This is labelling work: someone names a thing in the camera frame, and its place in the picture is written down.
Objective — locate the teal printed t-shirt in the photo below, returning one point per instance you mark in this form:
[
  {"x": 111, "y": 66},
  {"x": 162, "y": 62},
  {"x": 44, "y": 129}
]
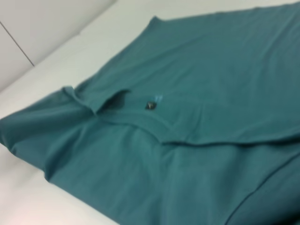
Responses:
[{"x": 187, "y": 117}]

